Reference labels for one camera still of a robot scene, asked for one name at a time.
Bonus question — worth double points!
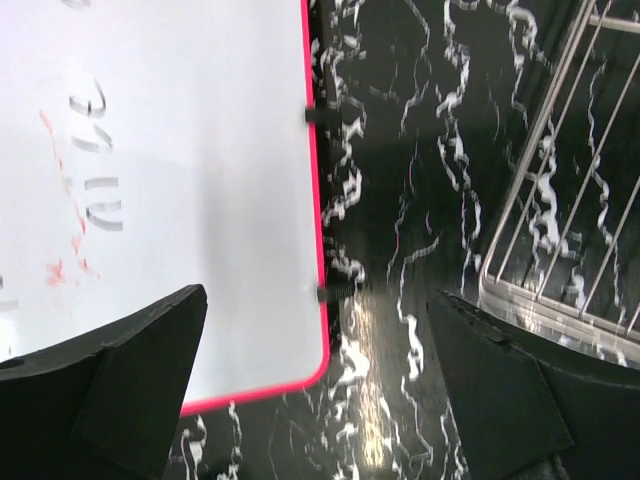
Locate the metal wire dish rack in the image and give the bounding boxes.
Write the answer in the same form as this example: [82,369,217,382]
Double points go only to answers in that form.
[479,1,639,343]

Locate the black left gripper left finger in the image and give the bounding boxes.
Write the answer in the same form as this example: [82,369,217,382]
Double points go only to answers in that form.
[1,284,207,479]

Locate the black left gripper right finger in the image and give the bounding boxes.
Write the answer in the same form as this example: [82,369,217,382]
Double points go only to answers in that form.
[427,290,639,479]

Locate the pink-framed whiteboard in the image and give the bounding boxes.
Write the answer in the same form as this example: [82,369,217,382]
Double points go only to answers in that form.
[1,1,330,414]

